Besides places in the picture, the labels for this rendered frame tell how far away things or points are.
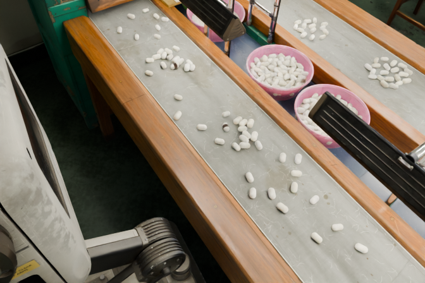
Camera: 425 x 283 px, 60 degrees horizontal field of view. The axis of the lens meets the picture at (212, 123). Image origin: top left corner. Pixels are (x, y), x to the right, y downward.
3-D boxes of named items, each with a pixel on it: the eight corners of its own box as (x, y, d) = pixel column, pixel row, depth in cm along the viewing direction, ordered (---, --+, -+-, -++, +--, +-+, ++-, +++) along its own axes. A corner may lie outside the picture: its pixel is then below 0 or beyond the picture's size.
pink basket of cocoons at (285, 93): (290, 117, 142) (295, 100, 134) (231, 88, 150) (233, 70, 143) (318, 78, 156) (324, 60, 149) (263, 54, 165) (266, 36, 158)
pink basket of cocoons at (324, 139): (326, 168, 127) (333, 151, 120) (274, 119, 141) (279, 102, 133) (375, 134, 137) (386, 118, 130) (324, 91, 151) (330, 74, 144)
